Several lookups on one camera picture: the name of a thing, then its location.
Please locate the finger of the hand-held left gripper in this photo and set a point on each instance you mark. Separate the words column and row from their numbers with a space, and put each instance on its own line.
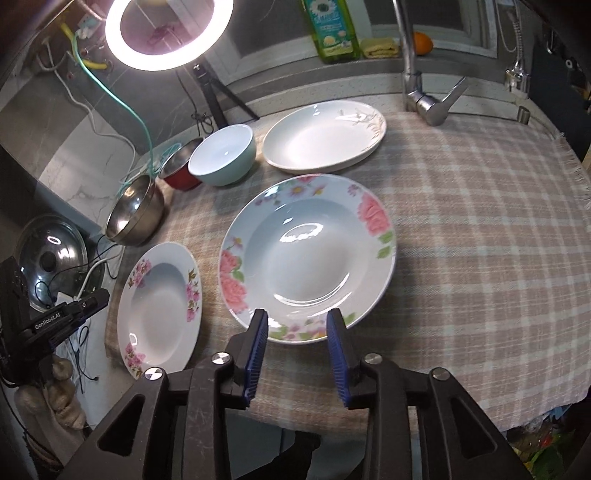
column 90, row 304

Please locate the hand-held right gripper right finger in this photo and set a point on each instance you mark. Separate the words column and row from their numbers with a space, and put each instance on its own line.
column 337, row 355

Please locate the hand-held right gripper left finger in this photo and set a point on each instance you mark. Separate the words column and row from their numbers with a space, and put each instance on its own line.
column 257, row 350

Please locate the stainless steel bowl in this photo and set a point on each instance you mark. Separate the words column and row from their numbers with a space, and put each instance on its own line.
column 138, row 217

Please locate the large pink floral plate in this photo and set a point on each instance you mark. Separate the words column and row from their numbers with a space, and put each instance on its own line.
column 304, row 258

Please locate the red bowl with steel inside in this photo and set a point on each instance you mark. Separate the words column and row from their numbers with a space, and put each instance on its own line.
column 180, row 177

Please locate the light blue bowl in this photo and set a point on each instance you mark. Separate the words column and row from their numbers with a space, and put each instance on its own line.
column 221, row 152

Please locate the white plate with leaf print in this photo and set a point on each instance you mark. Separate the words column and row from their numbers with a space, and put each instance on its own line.
column 318, row 138

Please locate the person's left hand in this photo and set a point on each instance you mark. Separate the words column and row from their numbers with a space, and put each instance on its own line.
column 60, row 397

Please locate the small pink floral plate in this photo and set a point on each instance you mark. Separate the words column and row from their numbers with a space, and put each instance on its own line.
column 157, row 314

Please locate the steel pot lid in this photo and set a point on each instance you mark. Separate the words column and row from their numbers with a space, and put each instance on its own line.
column 51, row 249

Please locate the beige checked cloth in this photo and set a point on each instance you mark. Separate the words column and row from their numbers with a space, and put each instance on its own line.
column 461, row 277

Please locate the yellow pipe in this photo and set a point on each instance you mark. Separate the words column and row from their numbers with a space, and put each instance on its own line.
column 92, row 64

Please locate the black mini tripod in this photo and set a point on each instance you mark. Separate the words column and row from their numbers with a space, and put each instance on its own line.
column 214, row 99

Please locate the colourful plastic bag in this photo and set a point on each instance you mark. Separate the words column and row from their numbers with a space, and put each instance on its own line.
column 561, row 443

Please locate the small metal sink cap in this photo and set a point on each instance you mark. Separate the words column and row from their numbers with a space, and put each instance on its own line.
column 523, row 115

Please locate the chrome kitchen faucet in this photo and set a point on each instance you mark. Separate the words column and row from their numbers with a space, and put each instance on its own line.
column 411, row 55

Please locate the yellow sponge cloth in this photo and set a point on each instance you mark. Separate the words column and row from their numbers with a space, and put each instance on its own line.
column 379, row 48

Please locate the orange fruit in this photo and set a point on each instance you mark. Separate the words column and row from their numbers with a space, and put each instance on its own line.
column 423, row 44

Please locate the green dish soap bottle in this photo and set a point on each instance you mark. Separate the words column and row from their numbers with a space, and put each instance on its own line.
column 330, row 32

